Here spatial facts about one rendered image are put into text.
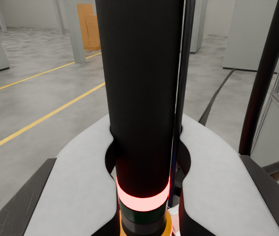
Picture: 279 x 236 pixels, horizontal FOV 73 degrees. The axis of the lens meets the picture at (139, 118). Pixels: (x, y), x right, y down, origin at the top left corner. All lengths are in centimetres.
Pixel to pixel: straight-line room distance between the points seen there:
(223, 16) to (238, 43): 673
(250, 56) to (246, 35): 51
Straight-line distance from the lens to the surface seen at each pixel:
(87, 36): 837
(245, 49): 556
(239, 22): 548
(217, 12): 1219
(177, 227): 19
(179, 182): 40
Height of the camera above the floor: 154
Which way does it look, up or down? 31 degrees down
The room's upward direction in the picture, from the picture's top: 2 degrees counter-clockwise
